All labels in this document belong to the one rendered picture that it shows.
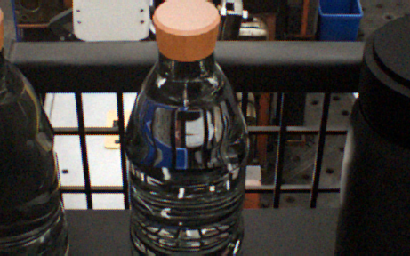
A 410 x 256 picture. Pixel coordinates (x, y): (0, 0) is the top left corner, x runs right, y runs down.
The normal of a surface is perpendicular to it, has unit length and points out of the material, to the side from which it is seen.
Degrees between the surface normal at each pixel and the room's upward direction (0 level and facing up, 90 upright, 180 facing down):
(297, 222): 0
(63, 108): 0
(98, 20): 94
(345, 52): 0
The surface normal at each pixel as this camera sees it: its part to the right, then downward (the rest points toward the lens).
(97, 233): 0.01, -0.76
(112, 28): 0.03, 0.73
